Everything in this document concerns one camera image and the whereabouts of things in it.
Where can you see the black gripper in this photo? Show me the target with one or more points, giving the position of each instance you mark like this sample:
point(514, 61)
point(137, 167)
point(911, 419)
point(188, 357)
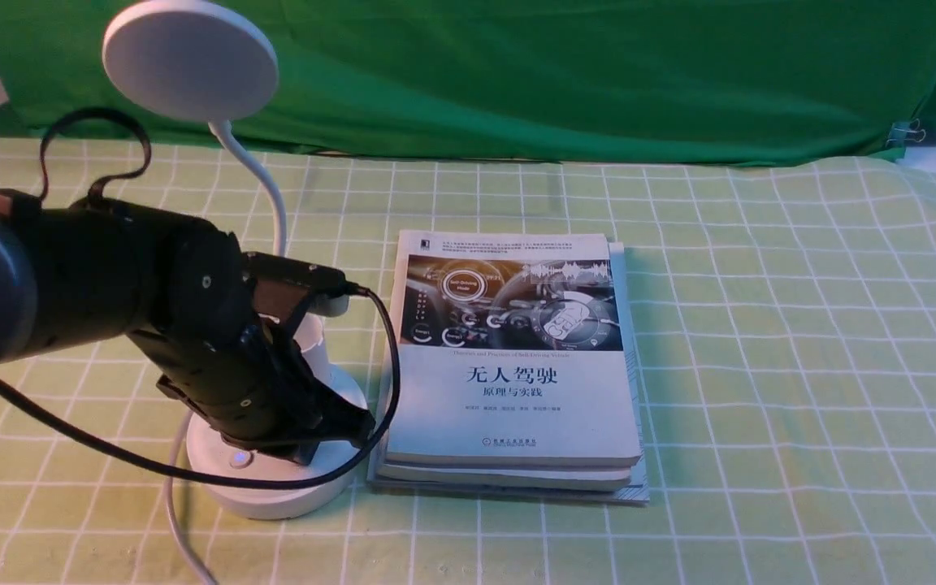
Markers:
point(265, 391)

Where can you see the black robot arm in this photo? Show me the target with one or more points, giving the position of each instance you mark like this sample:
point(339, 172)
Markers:
point(82, 274)

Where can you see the white desk lamp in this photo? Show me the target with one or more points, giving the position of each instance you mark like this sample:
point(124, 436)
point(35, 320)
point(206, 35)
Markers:
point(199, 62)

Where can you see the white self-driving textbook top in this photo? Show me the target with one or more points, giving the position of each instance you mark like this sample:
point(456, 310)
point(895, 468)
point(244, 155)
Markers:
point(517, 357)

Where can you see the pale blue bottom book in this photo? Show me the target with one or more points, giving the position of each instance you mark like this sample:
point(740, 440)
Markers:
point(517, 491)

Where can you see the green backdrop cloth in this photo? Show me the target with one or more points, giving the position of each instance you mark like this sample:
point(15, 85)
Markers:
point(747, 83)

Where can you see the green checkered tablecloth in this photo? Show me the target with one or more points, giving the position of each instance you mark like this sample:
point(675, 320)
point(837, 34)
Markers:
point(786, 323)

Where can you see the silver binder clip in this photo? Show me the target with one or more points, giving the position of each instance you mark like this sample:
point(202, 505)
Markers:
point(904, 133)

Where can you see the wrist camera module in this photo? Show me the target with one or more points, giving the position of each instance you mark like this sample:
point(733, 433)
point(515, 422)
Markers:
point(283, 286)

